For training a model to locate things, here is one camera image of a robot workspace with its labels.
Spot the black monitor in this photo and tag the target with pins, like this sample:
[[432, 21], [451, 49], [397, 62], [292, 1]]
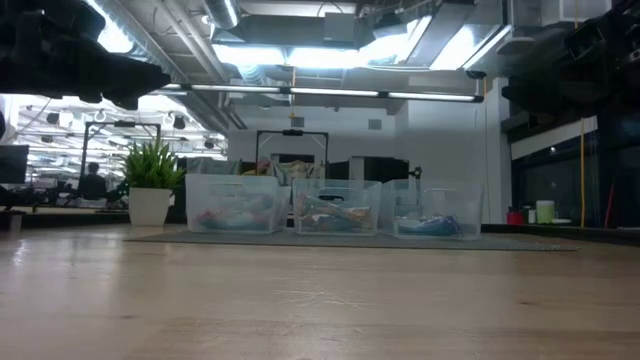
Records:
[[12, 165]]

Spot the grey ceiling box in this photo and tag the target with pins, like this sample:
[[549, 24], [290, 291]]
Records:
[[340, 27]]

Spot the red stick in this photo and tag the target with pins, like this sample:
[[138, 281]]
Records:
[[608, 210]]

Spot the black cabinet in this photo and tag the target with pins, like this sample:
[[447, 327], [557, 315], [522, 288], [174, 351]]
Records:
[[385, 170]]

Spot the red container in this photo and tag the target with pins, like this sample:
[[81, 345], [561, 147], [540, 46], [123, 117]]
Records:
[[514, 218]]

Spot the grey woven table mat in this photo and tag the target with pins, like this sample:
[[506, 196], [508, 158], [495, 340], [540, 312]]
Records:
[[250, 239]]

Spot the person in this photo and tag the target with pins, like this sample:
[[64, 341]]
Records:
[[262, 166], [92, 182]]

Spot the round ceiling speaker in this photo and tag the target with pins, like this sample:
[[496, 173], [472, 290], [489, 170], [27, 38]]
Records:
[[515, 46]]

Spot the black security camera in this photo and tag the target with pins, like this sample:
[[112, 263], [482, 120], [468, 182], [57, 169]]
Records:
[[475, 74]]

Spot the pale green cup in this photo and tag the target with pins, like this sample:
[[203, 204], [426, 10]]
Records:
[[545, 212]]

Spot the black beam with light strips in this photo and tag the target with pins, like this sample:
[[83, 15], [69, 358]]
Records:
[[235, 88]]

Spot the grey wall box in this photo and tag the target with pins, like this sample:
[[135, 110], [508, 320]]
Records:
[[297, 122], [375, 124]]

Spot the white plate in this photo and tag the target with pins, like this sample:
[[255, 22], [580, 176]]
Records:
[[562, 221]]

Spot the black rig frame with camera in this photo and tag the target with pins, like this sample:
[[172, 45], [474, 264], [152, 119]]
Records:
[[292, 132]]

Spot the green plant in white pot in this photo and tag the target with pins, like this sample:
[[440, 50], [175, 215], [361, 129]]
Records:
[[149, 205]]

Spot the clear plastic bin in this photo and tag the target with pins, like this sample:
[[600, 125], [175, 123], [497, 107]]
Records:
[[450, 197], [335, 187], [230, 187]]

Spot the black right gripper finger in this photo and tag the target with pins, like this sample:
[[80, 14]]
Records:
[[550, 95]]

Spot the white ceiling unit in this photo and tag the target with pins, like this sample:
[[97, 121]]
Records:
[[575, 11]]

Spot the red green granola bar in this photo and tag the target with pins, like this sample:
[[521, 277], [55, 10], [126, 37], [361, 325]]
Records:
[[212, 220], [250, 221]]

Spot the silver ventilation duct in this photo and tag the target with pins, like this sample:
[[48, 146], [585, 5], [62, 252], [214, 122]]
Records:
[[222, 12]]

